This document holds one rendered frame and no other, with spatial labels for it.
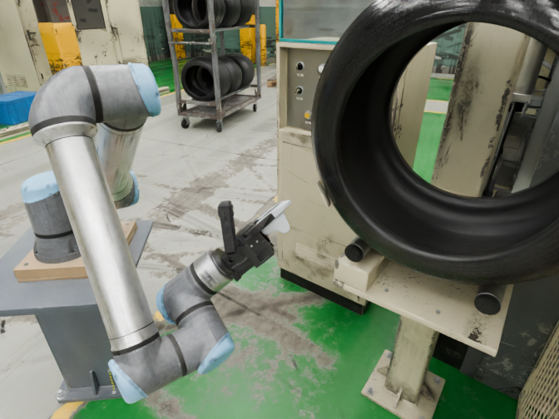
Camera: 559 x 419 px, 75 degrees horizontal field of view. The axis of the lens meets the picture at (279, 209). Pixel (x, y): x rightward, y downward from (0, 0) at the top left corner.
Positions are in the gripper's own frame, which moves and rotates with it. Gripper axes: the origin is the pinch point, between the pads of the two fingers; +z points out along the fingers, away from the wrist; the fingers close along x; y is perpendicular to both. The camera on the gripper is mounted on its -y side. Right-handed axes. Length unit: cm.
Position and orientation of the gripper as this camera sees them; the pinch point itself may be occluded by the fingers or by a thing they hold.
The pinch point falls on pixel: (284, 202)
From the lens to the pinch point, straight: 80.9
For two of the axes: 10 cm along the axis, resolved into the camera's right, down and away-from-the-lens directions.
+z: 7.8, -6.2, -0.8
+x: 0.4, 1.7, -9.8
